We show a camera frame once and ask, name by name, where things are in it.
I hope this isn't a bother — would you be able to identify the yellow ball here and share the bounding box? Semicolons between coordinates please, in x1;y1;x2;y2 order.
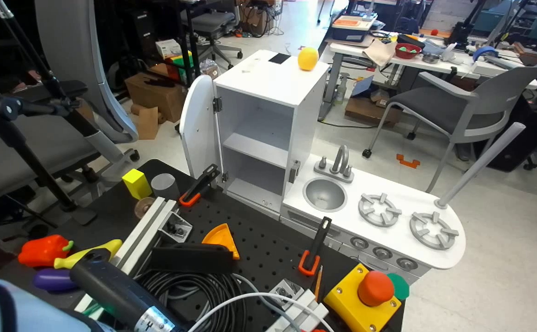
297;47;320;72

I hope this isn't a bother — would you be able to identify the toy kitchen sink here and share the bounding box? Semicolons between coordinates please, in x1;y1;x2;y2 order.
303;178;347;213

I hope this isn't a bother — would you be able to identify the toy kitchen tap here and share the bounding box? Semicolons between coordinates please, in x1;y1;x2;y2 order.
314;145;355;184

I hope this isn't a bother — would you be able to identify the toy kitchen cabinet door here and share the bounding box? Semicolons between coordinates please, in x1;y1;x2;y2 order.
179;75;226;183

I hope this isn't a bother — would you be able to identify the white toy kitchen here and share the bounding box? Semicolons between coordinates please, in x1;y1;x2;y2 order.
179;49;526;287

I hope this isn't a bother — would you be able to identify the orange toy wedge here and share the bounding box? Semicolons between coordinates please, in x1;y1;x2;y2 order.
201;223;241;261

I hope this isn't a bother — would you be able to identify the spray bottle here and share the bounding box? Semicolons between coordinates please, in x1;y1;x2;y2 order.
334;72;350;105

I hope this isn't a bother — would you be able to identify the grey cylinder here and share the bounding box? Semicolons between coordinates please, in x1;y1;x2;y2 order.
150;173;180;202

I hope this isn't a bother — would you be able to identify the flat cardboard box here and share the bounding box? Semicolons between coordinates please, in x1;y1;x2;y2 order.
344;95;404;128

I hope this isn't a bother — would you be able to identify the toy kitchen burner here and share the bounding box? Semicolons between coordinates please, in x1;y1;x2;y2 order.
358;192;403;228
409;211;459;251

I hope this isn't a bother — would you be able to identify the black box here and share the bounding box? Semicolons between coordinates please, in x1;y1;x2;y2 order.
150;243;236;274

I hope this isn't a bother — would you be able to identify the pencil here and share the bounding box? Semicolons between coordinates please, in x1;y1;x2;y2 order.
313;265;323;301

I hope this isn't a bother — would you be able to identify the small cardboard box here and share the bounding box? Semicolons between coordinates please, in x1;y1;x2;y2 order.
130;104;167;141

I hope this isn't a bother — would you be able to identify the wooden disc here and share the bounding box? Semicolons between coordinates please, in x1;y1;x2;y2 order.
134;197;156;219

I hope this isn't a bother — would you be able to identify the yellow block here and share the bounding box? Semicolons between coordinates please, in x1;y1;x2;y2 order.
121;168;153;201

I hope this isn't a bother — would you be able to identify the orange floor piece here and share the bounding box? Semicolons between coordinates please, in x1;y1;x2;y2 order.
396;154;421;169

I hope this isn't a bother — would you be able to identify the aluminium profile bar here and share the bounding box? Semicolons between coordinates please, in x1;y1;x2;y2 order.
74;196;193;316

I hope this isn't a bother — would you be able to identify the brown paper bag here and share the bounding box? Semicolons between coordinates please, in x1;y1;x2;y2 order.
362;39;398;68

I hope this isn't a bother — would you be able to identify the yellow box with red button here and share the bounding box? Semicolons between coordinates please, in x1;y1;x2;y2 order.
323;263;402;332

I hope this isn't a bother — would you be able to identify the white table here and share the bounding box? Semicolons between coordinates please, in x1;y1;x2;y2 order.
318;30;537;122

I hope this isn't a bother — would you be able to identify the green disc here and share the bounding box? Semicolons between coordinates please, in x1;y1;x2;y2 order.
387;273;410;302

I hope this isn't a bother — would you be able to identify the red bowl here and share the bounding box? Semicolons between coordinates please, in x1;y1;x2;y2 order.
394;42;423;60

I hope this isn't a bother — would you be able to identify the black cylindrical device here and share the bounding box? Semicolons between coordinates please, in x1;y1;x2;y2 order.
69;251;187;332

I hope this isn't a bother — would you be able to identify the yellow toy banana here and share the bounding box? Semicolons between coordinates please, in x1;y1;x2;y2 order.
54;239;124;270

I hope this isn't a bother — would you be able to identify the grey toy kitchen rod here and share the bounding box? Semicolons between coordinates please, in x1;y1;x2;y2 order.
434;122;526;209

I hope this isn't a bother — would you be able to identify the grey office chair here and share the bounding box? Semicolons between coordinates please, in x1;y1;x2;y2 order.
0;0;141;231

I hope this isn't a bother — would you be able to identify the red toy bell pepper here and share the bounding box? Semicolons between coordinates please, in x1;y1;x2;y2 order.
18;234;74;268

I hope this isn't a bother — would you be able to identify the blue tape roll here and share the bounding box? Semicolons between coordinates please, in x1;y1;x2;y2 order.
472;46;500;63

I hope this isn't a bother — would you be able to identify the purple toy eggplant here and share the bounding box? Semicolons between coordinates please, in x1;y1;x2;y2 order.
33;268;78;292

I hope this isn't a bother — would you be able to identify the black clamp with orange handle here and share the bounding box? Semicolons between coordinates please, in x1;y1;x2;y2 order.
179;164;221;208
298;216;333;278

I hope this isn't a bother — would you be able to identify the white cable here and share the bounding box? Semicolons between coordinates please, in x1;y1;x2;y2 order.
187;273;334;332

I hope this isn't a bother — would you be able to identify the coil of black cable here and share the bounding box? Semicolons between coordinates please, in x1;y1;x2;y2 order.
132;269;253;332

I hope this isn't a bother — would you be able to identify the aluminium bracket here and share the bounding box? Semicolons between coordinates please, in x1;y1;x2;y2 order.
265;278;330;332

